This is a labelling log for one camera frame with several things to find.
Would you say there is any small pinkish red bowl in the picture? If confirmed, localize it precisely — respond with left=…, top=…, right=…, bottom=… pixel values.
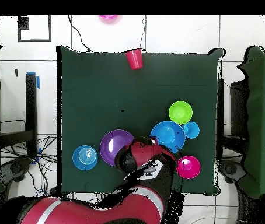
left=176, top=155, right=201, bottom=180

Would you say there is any large blue bowl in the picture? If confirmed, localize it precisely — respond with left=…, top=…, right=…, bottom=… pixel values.
left=150, top=120, right=186, bottom=154

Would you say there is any blue cup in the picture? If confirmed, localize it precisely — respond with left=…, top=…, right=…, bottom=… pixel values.
left=182, top=121, right=201, bottom=140

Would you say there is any small green bowl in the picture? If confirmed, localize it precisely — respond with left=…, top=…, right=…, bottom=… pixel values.
left=168, top=100, right=194, bottom=125

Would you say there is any large pink bowl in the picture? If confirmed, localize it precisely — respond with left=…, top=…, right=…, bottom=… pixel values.
left=99, top=15, right=120, bottom=24

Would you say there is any black metal stand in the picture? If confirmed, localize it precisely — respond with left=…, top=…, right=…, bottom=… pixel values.
left=216, top=78, right=250, bottom=156
left=0, top=72, right=40, bottom=158

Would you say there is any small blue bowl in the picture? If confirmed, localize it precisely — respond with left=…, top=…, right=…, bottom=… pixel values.
left=72, top=145, right=99, bottom=171

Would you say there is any red cup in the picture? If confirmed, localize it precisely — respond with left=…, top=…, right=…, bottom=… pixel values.
left=125, top=48, right=144, bottom=71

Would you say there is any black equipment base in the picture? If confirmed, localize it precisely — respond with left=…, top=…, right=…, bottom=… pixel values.
left=218, top=159, right=247, bottom=185
left=0, top=158, right=32, bottom=183

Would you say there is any purple bowl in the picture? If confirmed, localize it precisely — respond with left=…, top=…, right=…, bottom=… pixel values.
left=99, top=129, right=135, bottom=167

